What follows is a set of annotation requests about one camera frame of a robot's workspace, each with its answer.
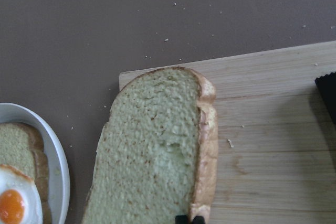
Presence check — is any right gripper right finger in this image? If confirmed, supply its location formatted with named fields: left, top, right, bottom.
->
left=192, top=216, right=205, bottom=224

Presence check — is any bread slice on plate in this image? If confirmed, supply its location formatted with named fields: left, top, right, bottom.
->
left=1, top=122, right=51, bottom=223

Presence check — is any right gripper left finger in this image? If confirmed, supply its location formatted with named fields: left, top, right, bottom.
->
left=175, top=215, right=188, bottom=224

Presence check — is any wooden cutting board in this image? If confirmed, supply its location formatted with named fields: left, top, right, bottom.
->
left=119, top=40, right=336, bottom=224

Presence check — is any fried egg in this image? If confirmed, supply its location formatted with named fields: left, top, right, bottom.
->
left=1, top=164, right=43, bottom=223

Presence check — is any bread slice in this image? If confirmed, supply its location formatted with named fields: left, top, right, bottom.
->
left=82, top=67, right=218, bottom=223
left=1, top=122, right=51, bottom=223

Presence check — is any white round plate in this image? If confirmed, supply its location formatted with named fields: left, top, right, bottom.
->
left=1, top=103, right=70, bottom=224

